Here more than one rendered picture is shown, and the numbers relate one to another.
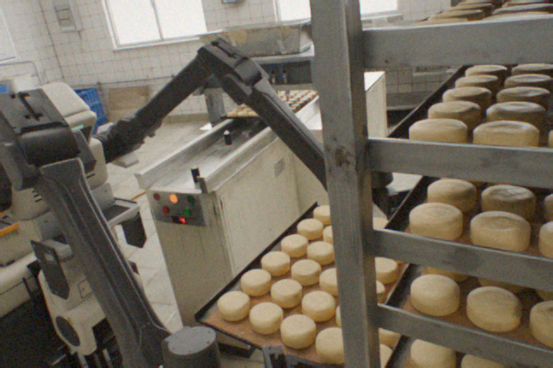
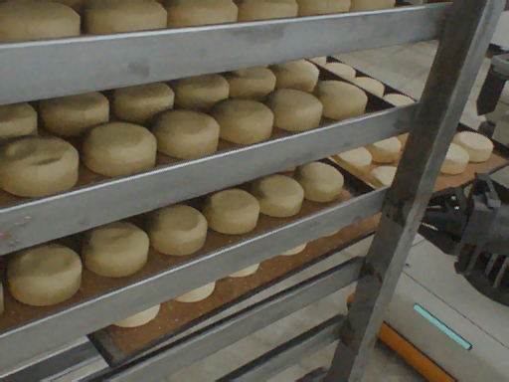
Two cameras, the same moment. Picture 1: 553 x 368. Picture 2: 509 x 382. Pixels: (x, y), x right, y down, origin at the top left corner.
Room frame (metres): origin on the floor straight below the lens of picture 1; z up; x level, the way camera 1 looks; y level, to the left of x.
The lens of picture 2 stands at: (0.64, -0.87, 1.36)
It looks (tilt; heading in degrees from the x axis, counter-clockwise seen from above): 32 degrees down; 97
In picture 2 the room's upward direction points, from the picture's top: 11 degrees clockwise
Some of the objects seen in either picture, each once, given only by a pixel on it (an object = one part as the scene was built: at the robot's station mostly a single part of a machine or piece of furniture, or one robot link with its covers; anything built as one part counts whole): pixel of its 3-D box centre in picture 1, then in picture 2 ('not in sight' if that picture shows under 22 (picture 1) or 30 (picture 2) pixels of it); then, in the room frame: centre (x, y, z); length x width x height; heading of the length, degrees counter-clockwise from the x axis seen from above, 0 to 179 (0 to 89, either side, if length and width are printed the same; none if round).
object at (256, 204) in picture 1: (238, 231); not in sight; (1.85, 0.20, 0.45); 0.70 x 0.34 x 0.90; 152
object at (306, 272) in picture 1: (306, 272); not in sight; (0.63, -0.03, 1.02); 0.05 x 0.05 x 0.02
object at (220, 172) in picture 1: (304, 106); not in sight; (2.33, -0.22, 0.87); 2.01 x 0.03 x 0.07; 152
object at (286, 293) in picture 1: (286, 293); not in sight; (0.58, 0.01, 1.02); 0.05 x 0.05 x 0.02
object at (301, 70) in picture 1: (267, 87); not in sight; (2.30, -0.04, 1.01); 0.72 x 0.33 x 0.34; 62
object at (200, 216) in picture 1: (179, 206); not in sight; (1.53, 0.37, 0.77); 0.24 x 0.04 x 0.14; 62
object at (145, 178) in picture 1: (257, 108); not in sight; (2.46, 0.03, 0.87); 2.01 x 0.03 x 0.07; 152
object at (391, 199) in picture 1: (397, 207); (494, 227); (0.83, -0.25, 1.00); 0.07 x 0.07 x 0.10; 8
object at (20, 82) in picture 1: (9, 85); not in sight; (5.23, 2.83, 0.90); 0.44 x 0.36 x 0.20; 78
